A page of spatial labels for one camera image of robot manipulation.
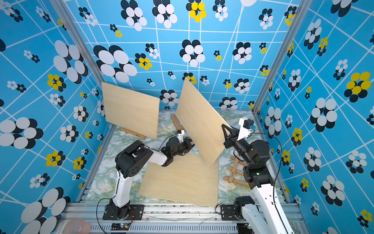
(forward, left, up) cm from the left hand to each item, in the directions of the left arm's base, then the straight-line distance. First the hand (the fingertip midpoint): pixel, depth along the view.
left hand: (201, 140), depth 90 cm
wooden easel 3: (-16, -19, -7) cm, 26 cm away
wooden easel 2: (+18, +16, -6) cm, 25 cm away
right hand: (-9, -9, +26) cm, 29 cm away
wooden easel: (+10, +51, -5) cm, 52 cm away
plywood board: (+13, +43, +13) cm, 47 cm away
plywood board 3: (-20, +8, -10) cm, 24 cm away
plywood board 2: (-1, 0, +17) cm, 17 cm away
